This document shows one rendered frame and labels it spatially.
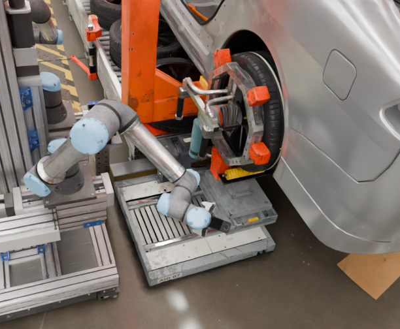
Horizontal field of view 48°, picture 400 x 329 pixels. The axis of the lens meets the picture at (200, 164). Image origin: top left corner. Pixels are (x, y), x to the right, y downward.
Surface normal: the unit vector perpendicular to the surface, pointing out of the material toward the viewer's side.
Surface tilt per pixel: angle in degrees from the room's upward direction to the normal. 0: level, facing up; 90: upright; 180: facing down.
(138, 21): 90
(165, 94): 90
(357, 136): 90
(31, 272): 0
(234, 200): 0
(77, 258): 0
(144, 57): 90
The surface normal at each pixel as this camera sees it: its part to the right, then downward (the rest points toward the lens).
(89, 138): -0.27, 0.56
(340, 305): 0.12, -0.72
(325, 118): -0.92, 0.18
